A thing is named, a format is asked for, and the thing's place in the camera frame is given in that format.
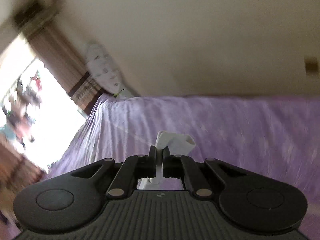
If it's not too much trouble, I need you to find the cream Nevada sweatshirt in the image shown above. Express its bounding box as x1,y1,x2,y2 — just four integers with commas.
137,131,196,191

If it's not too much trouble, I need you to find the purple bed sheet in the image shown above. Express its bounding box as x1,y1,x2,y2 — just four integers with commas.
48,95,319,239

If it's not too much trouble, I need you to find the white patterned pillow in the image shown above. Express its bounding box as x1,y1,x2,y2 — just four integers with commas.
86,43,135,99

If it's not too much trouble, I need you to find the right striped curtain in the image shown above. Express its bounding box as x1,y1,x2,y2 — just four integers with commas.
14,0,106,115

